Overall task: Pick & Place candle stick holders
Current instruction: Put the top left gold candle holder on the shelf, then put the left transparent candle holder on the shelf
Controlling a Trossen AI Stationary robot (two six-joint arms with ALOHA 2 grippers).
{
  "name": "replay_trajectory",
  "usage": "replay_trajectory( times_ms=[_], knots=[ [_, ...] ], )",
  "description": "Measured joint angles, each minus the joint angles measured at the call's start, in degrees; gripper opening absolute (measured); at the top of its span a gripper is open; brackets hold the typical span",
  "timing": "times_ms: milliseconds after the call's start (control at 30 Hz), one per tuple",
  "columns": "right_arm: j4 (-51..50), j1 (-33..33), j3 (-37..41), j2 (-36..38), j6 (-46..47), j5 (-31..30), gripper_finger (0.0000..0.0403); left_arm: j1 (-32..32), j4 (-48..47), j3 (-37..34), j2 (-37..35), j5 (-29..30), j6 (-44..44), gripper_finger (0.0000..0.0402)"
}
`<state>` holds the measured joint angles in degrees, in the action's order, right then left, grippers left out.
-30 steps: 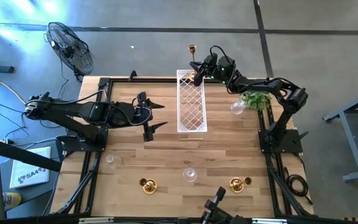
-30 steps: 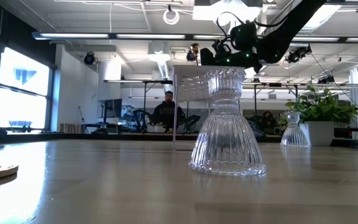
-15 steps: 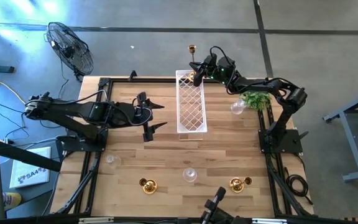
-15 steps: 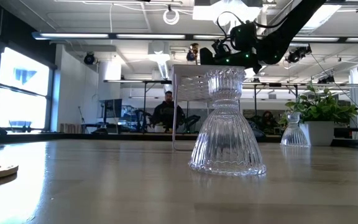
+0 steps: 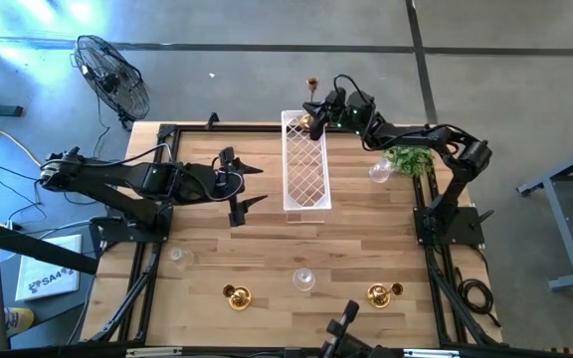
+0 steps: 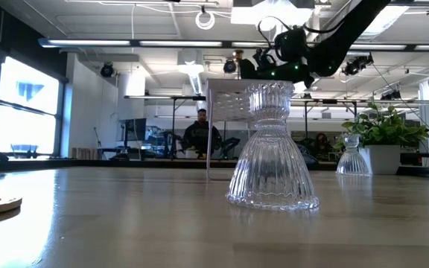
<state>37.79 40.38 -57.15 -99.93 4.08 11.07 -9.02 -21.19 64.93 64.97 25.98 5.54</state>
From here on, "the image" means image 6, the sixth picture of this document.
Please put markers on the green potted plant white pot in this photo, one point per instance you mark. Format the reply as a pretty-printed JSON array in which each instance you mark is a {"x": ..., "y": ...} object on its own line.
[{"x": 382, "y": 158}]

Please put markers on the ribbed clear glass candle holder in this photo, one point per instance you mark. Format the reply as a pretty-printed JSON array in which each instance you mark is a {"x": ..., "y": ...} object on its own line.
[
  {"x": 352, "y": 162},
  {"x": 272, "y": 167}
]

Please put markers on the white lattice plastic tray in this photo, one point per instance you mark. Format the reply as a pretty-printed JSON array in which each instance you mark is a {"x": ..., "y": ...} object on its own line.
[{"x": 218, "y": 85}]

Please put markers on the person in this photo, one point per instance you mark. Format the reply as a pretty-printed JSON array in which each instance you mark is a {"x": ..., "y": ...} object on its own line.
[{"x": 199, "y": 136}]

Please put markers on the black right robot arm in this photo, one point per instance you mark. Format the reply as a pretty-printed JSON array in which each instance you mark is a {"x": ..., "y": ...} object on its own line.
[{"x": 341, "y": 33}]

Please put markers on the black metal table frame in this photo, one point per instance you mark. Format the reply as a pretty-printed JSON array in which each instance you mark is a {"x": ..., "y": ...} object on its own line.
[{"x": 88, "y": 164}]

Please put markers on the black computer monitor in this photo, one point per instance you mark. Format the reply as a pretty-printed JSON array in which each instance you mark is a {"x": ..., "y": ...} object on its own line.
[{"x": 132, "y": 129}]

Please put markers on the large bright window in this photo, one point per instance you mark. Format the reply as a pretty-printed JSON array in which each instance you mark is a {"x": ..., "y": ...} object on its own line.
[{"x": 24, "y": 111}]

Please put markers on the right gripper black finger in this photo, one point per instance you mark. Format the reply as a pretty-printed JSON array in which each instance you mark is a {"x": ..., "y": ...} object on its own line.
[{"x": 248, "y": 70}]

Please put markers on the black ceiling-mounted camera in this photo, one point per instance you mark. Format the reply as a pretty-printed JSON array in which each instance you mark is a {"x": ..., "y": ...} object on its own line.
[
  {"x": 229, "y": 66},
  {"x": 107, "y": 70},
  {"x": 356, "y": 65}
]

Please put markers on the long ceiling light bar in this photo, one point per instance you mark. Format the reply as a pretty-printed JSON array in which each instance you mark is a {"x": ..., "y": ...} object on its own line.
[{"x": 88, "y": 42}]

